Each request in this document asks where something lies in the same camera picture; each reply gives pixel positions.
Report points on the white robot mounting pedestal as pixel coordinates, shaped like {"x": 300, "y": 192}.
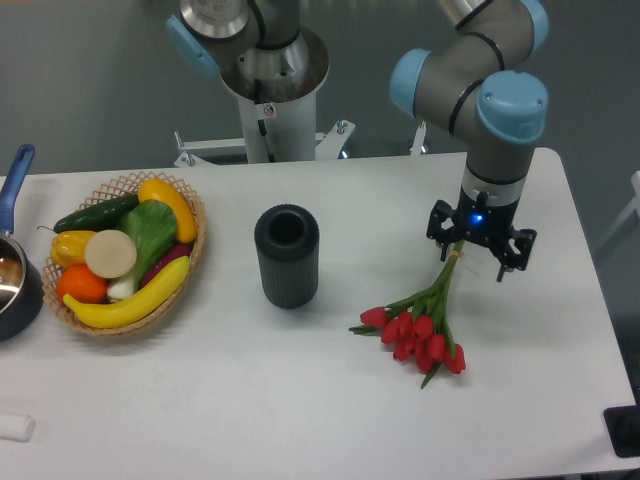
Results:
{"x": 272, "y": 132}

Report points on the green bok choy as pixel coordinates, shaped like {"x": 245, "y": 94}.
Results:
{"x": 152, "y": 226}

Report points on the yellow squash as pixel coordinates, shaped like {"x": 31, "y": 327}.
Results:
{"x": 164, "y": 192}

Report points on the yellow bell pepper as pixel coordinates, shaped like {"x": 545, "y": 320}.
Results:
{"x": 68, "y": 248}

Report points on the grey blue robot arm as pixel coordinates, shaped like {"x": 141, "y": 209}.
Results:
{"x": 274, "y": 66}

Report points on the white cylinder roll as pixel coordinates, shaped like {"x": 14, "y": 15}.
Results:
{"x": 16, "y": 427}

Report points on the purple eggplant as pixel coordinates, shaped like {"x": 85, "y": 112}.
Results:
{"x": 176, "y": 251}

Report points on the beige round disc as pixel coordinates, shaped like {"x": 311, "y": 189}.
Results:
{"x": 110, "y": 254}

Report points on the orange fruit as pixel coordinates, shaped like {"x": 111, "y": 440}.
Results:
{"x": 82, "y": 284}

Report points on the red tulip bouquet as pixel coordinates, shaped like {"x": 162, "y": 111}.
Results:
{"x": 416, "y": 327}

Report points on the black device at edge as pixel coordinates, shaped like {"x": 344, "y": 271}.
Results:
{"x": 623, "y": 429}

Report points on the green cucumber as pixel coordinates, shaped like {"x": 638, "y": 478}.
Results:
{"x": 97, "y": 217}

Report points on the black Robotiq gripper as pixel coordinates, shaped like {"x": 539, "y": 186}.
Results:
{"x": 487, "y": 226}

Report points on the blue handled saucepan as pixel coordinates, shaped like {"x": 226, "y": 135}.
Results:
{"x": 21, "y": 285}

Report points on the yellow banana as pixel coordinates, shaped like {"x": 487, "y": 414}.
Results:
{"x": 139, "y": 305}

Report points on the dark grey ribbed vase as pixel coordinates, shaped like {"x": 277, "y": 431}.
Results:
{"x": 287, "y": 239}

